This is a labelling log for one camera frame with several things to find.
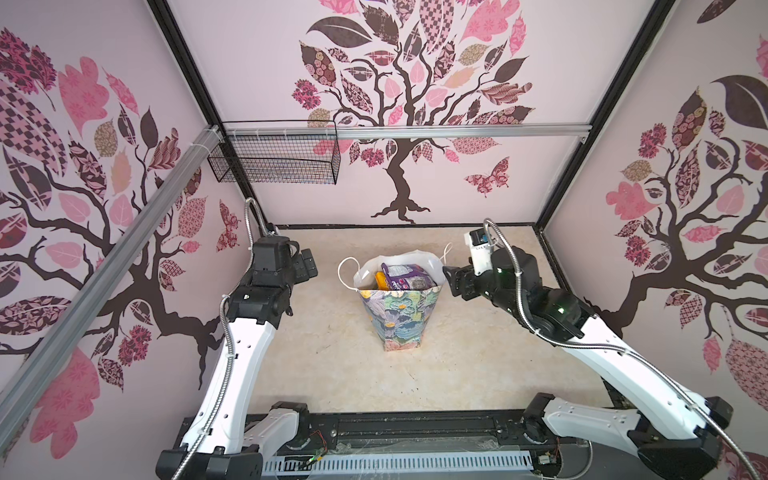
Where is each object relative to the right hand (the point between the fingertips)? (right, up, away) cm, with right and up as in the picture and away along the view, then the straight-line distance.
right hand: (459, 260), depth 68 cm
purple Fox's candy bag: (-12, -5, +12) cm, 17 cm away
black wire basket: (-52, +35, +27) cm, 68 cm away
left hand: (-41, -1, +5) cm, 41 cm away
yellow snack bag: (-19, -6, +13) cm, 24 cm away
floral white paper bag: (-14, -15, +8) cm, 22 cm away
